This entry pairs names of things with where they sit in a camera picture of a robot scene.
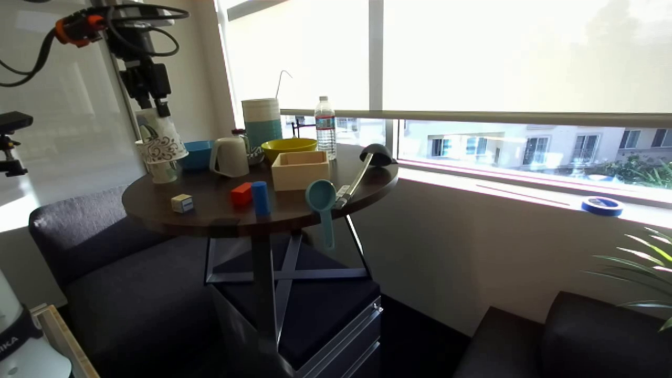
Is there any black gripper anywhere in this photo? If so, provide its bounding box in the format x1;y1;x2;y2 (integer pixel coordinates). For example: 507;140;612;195
119;59;169;118

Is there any patterned paper cup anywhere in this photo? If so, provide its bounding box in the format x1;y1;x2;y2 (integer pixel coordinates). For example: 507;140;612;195
137;108;186;163
145;161;178;185

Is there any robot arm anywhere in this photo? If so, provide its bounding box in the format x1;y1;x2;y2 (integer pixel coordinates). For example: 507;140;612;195
1;0;188;118

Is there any upright patterned paper cup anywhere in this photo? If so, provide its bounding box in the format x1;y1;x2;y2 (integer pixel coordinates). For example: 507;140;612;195
145;161;178;185

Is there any white mug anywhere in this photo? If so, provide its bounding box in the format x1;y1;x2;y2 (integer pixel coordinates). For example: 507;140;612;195
209;137;250;177

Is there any small yellow white cube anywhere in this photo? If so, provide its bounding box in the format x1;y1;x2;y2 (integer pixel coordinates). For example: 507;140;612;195
169;193;194;214

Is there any white and teal canister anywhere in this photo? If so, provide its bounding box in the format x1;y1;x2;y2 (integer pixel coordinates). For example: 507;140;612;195
241;98;281;148

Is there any round dark wooden table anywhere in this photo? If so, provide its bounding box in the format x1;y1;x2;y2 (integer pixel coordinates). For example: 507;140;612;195
122;145;397;351

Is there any yellow bowl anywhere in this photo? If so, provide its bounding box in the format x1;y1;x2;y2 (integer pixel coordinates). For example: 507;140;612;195
260;139;317;161

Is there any red block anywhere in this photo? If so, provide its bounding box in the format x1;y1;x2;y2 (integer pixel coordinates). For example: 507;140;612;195
228;182;252;207

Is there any blue block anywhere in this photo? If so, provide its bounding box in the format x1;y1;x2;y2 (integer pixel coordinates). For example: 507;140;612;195
252;181;271;217

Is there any wooden box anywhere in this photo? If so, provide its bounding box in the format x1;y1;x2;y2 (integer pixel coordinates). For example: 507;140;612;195
271;151;329;191

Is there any plastic water bottle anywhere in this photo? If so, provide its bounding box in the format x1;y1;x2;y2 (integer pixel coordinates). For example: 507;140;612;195
314;95;336;158

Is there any teal scoop spoon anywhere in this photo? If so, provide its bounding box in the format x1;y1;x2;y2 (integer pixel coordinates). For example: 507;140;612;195
304;181;336;249

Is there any black round object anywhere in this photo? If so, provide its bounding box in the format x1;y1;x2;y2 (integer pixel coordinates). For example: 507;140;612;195
359;143;393;167

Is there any blue tape roll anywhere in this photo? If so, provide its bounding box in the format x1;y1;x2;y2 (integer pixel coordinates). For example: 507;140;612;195
581;195;623;215

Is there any black sofa left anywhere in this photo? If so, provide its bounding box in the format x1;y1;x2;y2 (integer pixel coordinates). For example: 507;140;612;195
453;292;672;378

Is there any green plant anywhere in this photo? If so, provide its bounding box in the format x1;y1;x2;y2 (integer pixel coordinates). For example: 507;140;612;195
593;227;672;331

